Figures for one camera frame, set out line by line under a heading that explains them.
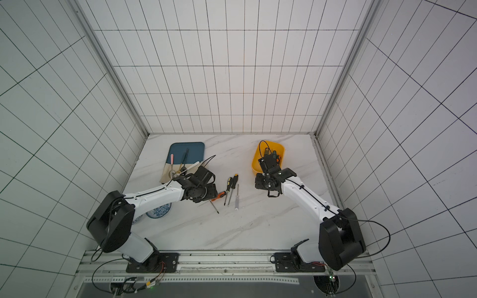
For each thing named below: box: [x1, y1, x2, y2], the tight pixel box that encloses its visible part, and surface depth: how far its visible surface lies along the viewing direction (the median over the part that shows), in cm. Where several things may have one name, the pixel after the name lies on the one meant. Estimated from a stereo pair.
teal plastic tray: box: [166, 141, 205, 164], surface depth 113 cm
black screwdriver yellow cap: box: [227, 173, 239, 207], surface depth 98 cm
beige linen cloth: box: [159, 160, 204, 184], surface depth 102 cm
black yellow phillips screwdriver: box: [223, 176, 233, 207], surface depth 97 cm
